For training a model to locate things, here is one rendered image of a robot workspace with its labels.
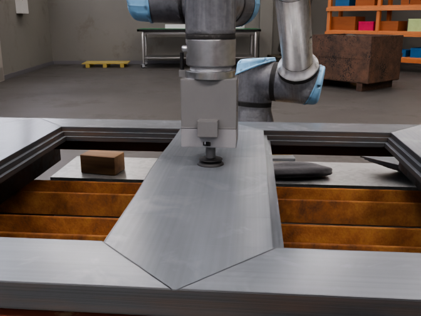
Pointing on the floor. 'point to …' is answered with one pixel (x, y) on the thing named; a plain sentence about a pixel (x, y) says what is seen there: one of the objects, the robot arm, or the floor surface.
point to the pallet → (105, 63)
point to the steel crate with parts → (359, 59)
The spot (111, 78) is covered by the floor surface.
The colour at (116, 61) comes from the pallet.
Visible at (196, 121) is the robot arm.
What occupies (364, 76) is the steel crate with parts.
